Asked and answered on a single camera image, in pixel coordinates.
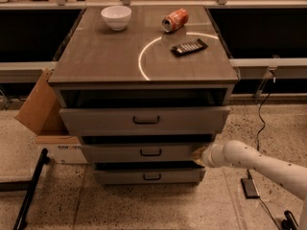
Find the black power cable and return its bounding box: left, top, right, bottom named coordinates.
left=246, top=68, right=282, bottom=230

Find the grey drawer cabinet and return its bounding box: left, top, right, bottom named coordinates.
left=47, top=5, right=240, bottom=187

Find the grey top drawer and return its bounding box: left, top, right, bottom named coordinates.
left=59, top=106, right=230, bottom=136

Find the white ceramic bowl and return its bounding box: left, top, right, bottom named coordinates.
left=101, top=6, right=131, bottom=31

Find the brown cardboard box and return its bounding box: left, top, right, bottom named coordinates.
left=15, top=69, right=86, bottom=164

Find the black power adapter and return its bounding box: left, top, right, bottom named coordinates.
left=241, top=178, right=260, bottom=199

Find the grey drawer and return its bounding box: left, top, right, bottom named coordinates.
left=93, top=161, right=205, bottom=185
left=59, top=106, right=230, bottom=136
left=82, top=134, right=215, bottom=163

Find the orange soda can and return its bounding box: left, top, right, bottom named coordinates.
left=161, top=9, right=189, bottom=33

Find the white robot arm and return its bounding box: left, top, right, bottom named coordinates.
left=191, top=140, right=307, bottom=230

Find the grey bottom drawer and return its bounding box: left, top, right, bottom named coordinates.
left=93, top=161, right=205, bottom=185

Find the black caster foot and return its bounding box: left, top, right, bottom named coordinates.
left=281, top=210, right=299, bottom=230

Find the black metal stand leg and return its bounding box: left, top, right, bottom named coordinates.
left=0, top=148, right=50, bottom=230

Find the black snack bar packet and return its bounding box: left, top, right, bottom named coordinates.
left=171, top=38, right=208, bottom=57

